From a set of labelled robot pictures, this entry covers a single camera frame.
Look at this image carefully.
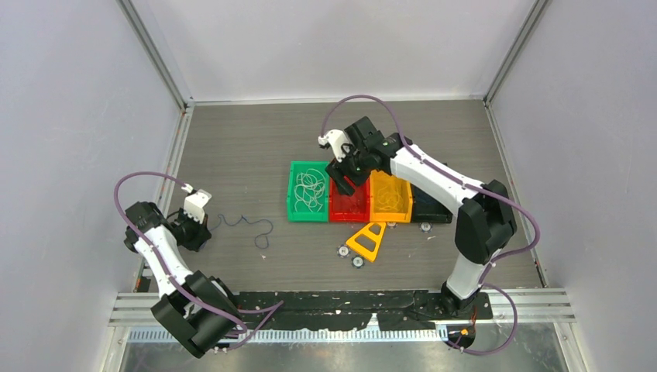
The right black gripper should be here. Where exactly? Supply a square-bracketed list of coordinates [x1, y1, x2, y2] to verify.
[325, 143, 371, 198]

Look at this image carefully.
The white wire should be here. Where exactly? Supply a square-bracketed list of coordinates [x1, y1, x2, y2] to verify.
[292, 168, 328, 214]

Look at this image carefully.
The yellow wire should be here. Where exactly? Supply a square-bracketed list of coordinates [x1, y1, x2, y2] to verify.
[373, 182, 409, 214]

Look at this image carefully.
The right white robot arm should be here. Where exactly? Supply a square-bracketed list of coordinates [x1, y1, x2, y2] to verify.
[318, 116, 518, 318]

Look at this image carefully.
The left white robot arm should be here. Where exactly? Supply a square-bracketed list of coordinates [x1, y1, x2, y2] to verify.
[124, 201, 247, 358]

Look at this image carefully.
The red plastic bin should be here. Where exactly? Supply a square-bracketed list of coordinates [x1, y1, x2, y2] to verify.
[328, 180, 370, 222]

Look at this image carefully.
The green plastic bin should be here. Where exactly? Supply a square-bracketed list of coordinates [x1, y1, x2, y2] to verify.
[286, 160, 330, 222]

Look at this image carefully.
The yellow plastic bin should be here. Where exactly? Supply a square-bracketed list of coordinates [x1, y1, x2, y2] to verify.
[369, 171, 413, 223]

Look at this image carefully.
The poker chip lower left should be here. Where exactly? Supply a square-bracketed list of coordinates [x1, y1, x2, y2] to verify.
[337, 246, 352, 258]

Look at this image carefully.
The poker chip bottom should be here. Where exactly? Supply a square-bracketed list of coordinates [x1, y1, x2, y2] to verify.
[351, 256, 365, 269]

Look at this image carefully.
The black plastic bin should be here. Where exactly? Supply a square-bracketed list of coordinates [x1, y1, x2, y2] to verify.
[411, 185, 453, 224]

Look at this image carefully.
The poker chip near black bin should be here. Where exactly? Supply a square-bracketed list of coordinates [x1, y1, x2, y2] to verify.
[418, 222, 433, 233]

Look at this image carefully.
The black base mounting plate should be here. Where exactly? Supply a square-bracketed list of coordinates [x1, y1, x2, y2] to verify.
[231, 290, 493, 331]

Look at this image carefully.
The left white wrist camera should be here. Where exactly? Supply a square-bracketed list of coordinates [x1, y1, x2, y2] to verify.
[181, 184, 212, 224]

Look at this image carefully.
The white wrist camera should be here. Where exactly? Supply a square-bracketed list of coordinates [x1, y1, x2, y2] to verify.
[318, 129, 356, 164]
[181, 184, 212, 224]

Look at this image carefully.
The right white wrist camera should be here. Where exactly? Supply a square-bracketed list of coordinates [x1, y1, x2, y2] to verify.
[318, 129, 356, 164]

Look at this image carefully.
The yellow triangular plastic bracket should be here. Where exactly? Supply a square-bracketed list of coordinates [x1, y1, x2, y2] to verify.
[346, 222, 387, 263]

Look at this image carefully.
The slotted aluminium rail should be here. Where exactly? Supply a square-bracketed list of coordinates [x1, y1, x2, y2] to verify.
[127, 325, 449, 343]

